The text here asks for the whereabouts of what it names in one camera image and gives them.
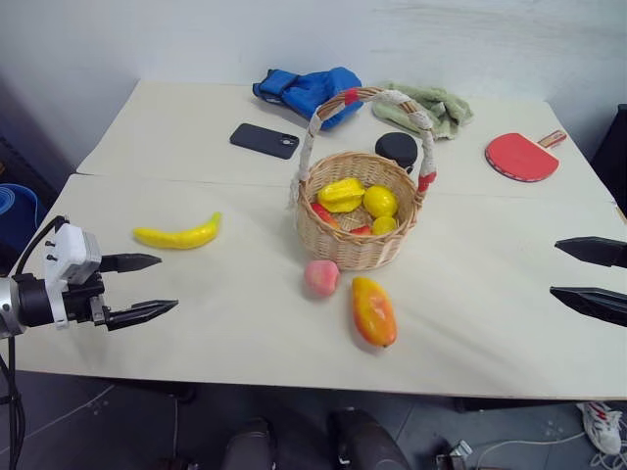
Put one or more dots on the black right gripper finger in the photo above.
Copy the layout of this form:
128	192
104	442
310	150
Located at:
593	301
595	249

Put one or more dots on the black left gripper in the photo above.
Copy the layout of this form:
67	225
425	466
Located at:
84	298

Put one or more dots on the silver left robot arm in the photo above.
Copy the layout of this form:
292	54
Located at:
14	299

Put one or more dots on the red orange fruit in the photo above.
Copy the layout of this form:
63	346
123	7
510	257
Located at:
324	215

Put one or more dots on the small red fruit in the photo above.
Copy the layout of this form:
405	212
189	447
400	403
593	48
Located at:
361	230

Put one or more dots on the yellow banana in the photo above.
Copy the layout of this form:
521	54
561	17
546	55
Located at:
176	235

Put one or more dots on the black chair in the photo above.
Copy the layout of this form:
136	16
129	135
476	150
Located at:
611	152

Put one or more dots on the red table tennis paddle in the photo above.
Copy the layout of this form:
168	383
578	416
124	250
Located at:
520	156

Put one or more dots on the white red sneaker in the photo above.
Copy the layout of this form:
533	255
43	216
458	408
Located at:
600	426

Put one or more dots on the pink peach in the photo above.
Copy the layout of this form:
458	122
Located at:
321	278

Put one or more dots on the dark rounded robot leg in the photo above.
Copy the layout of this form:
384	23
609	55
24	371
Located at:
367	440
247	448

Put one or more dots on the black smartphone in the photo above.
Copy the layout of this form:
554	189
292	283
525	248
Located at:
264	141

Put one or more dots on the small metal floor object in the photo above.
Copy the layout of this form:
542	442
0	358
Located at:
453	455

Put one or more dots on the small yellow lemon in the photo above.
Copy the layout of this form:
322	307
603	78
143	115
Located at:
383	225

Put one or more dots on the green towel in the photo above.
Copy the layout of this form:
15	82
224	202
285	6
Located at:
436	108

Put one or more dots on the orange yellow mango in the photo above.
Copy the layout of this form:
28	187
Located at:
373	311

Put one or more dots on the large yellow lemon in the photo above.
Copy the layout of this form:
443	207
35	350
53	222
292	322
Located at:
379	200

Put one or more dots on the black round case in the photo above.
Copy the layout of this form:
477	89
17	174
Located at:
394	147

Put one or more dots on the yellow starfruit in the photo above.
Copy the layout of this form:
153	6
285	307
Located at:
340	195

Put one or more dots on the blue boxing glove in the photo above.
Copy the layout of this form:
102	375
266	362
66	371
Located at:
308	95

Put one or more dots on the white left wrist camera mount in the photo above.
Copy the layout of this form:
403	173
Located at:
68	254

